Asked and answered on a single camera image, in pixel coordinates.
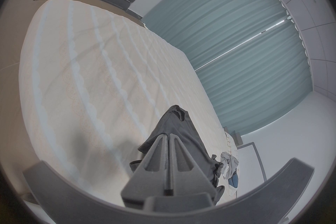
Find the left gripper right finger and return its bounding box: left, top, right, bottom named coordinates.
left=169, top=133, right=219, bottom=203

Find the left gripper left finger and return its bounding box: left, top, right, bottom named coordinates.
left=121, top=133, right=169, bottom=204

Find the black T-shirt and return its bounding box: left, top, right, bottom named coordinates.
left=129, top=105, right=227, bottom=204

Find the pile of clothes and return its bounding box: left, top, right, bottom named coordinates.
left=219, top=152, right=240, bottom=188

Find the bed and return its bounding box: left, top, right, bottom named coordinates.
left=18, top=0, right=269, bottom=206

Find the white printed pillow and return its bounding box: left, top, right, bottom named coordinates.
left=224, top=131, right=239, bottom=159

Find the grey bedside table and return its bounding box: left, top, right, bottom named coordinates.
left=223, top=127, right=242, bottom=147

